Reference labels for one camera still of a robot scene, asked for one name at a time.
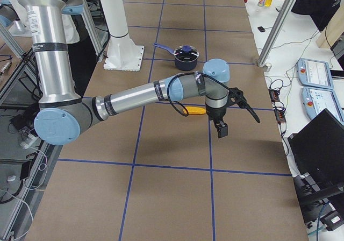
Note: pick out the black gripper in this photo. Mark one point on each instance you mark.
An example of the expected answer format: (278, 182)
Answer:
(216, 114)

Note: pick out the glass lid purple knob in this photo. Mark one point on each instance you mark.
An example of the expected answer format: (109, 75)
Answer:
(186, 53)

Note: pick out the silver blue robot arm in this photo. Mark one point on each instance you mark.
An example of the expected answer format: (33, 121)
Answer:
(64, 114)

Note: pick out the yellow corn cob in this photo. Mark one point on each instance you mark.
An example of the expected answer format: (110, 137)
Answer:
(193, 110)

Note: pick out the black laptop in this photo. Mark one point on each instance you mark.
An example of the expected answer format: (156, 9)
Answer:
(318, 149)

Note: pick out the lower teach pendant tablet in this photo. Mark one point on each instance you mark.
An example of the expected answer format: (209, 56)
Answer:
(315, 100)

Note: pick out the teach pendant tablet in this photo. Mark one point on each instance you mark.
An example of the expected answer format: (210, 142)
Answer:
(314, 73)
(315, 100)

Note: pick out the upper teach pendant tablet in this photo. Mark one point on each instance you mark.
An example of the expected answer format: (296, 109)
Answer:
(314, 73)

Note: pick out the black phone on table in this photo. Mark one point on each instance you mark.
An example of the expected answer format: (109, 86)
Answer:
(261, 29)

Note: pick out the dark blue saucepan purple handle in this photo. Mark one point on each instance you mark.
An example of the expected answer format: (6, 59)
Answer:
(181, 65)

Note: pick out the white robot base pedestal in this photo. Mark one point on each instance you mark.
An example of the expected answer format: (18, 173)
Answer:
(122, 52)

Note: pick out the aluminium frame post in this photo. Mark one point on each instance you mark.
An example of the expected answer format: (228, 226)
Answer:
(272, 37)

